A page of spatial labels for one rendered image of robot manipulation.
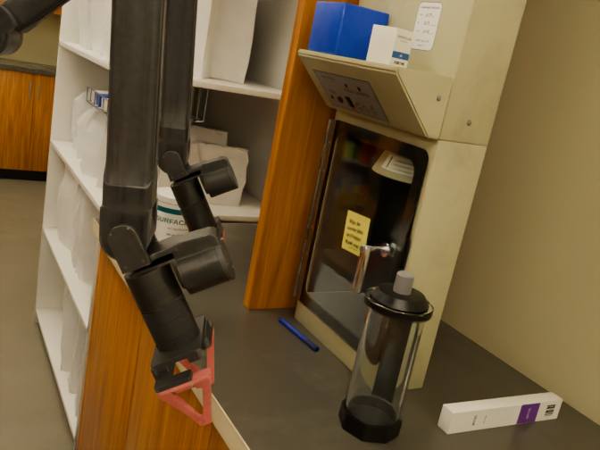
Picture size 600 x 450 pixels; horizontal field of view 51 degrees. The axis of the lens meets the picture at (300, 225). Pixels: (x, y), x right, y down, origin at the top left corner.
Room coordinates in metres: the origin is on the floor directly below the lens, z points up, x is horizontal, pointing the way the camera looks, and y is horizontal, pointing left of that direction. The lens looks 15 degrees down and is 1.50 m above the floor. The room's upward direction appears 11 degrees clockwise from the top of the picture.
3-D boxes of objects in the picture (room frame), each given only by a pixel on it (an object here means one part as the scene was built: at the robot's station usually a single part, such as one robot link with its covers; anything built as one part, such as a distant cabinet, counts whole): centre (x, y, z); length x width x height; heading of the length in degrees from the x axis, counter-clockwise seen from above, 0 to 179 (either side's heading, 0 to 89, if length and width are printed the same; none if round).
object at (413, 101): (1.15, -0.06, 1.46); 0.32 x 0.12 x 0.10; 32
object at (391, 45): (1.10, -0.09, 1.54); 0.05 x 0.05 x 0.06; 49
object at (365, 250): (1.07, -0.14, 1.17); 0.05 x 0.03 x 0.10; 121
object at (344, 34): (1.22, -0.02, 1.56); 0.10 x 0.10 x 0.09; 32
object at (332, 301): (1.17, -0.10, 1.19); 0.30 x 0.01 x 0.40; 31
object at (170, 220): (1.63, 0.33, 1.02); 0.13 x 0.13 x 0.15
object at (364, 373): (0.93, -0.18, 1.06); 0.11 x 0.11 x 0.21
